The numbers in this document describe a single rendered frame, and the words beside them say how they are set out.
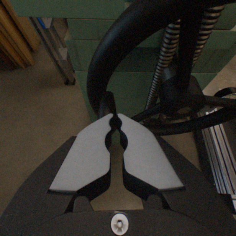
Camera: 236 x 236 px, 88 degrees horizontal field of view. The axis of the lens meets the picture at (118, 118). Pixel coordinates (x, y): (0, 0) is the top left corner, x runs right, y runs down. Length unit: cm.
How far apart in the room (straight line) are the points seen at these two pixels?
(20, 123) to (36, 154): 34
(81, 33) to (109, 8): 8
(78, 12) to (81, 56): 10
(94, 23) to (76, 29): 4
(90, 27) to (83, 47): 5
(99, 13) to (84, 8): 3
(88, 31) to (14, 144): 108
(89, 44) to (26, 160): 98
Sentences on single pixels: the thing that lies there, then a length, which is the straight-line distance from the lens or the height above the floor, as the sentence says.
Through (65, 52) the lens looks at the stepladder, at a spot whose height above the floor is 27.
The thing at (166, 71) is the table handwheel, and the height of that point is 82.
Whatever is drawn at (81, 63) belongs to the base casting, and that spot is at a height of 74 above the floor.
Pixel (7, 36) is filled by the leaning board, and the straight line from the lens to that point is 170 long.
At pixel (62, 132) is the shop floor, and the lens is 112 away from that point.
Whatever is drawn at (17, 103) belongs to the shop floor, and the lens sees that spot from 148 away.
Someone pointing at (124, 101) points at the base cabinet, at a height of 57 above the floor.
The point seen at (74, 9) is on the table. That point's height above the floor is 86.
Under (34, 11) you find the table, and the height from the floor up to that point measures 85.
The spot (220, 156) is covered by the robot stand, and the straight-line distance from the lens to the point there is 99.
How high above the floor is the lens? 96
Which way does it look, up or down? 61 degrees down
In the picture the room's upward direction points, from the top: 4 degrees clockwise
